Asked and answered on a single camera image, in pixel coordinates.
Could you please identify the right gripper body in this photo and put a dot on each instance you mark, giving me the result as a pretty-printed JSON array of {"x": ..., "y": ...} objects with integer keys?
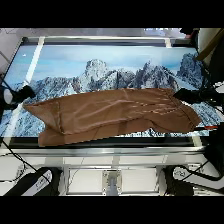
[{"x": 188, "y": 95}]

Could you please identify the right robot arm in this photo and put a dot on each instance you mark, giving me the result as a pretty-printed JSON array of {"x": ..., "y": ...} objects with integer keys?
[{"x": 200, "y": 183}]

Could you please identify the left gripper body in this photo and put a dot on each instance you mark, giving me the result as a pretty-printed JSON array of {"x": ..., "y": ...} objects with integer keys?
[{"x": 25, "y": 93}]

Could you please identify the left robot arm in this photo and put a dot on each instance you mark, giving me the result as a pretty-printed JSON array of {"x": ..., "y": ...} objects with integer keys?
[{"x": 30, "y": 185}]

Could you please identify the brown pants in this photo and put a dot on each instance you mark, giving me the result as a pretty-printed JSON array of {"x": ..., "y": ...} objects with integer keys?
[{"x": 110, "y": 113}]

